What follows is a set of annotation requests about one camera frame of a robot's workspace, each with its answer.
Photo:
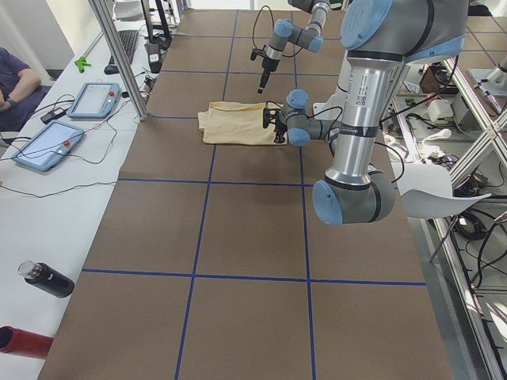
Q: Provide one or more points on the beige long-sleeve printed shirt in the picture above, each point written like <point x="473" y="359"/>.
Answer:
<point x="235" y="123"/>

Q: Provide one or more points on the black steel-capped bottle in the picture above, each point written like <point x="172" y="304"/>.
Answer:
<point x="46" y="278"/>

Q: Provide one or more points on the seated person in blue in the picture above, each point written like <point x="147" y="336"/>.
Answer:
<point x="21" y="92"/>

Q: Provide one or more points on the far blue teach pendant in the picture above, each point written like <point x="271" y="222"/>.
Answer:
<point x="95" y="101"/>

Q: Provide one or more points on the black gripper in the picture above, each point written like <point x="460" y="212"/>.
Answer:
<point x="266" y="68"/>
<point x="280" y="127"/>

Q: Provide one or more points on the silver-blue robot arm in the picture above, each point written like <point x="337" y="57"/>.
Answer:
<point x="379" y="37"/>
<point x="304" y="51"/>

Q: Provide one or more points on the near blue teach pendant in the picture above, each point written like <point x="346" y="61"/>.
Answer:
<point x="49" y="146"/>

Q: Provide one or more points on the aluminium frame post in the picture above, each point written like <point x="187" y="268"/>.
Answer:
<point x="106" y="23"/>

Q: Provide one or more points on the brown table mat with blue grid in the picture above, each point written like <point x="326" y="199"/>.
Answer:
<point x="210" y="263"/>

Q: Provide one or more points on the red bottle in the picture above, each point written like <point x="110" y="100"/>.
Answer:
<point x="25" y="343"/>

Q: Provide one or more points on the black keyboard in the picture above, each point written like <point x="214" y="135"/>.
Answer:
<point x="129" y="39"/>

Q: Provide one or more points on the white curved shroud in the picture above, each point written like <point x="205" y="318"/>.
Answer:
<point x="427" y="193"/>

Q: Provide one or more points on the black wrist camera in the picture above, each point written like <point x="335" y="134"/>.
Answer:
<point x="257" y="52"/>
<point x="269" y="116"/>

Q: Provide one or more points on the green plastic clamp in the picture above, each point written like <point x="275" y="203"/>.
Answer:
<point x="82" y="63"/>

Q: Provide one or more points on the blue teach pendant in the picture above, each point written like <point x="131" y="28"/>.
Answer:
<point x="95" y="101"/>
<point x="49" y="146"/>

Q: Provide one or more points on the black computer mouse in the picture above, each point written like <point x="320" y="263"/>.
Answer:
<point x="111" y="69"/>

